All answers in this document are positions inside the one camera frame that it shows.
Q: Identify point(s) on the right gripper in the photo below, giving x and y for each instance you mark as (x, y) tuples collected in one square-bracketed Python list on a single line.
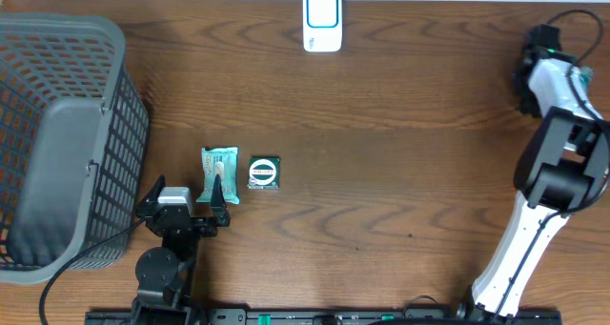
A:
[(526, 104)]

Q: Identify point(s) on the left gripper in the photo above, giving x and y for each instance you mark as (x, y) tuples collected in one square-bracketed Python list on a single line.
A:
[(206, 228)]

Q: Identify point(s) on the teal wet wipes pack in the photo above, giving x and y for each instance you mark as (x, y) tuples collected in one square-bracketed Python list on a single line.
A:
[(220, 162)]

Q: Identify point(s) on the small green box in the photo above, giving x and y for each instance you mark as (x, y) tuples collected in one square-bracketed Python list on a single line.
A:
[(264, 173)]

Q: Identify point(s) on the teal mouthwash bottle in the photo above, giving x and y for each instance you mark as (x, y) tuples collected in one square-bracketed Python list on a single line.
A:
[(586, 75)]

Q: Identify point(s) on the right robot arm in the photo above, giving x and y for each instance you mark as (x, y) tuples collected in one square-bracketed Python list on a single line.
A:
[(563, 170)]

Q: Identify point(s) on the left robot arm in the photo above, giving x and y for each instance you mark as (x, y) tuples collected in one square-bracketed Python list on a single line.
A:
[(165, 273)]

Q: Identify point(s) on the white barcode scanner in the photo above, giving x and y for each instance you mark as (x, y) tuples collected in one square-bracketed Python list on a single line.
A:
[(322, 25)]

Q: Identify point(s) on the grey plastic basket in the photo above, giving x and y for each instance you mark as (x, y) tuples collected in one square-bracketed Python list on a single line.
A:
[(73, 136)]

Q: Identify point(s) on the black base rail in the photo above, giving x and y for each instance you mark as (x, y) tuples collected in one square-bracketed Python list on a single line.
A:
[(414, 315)]

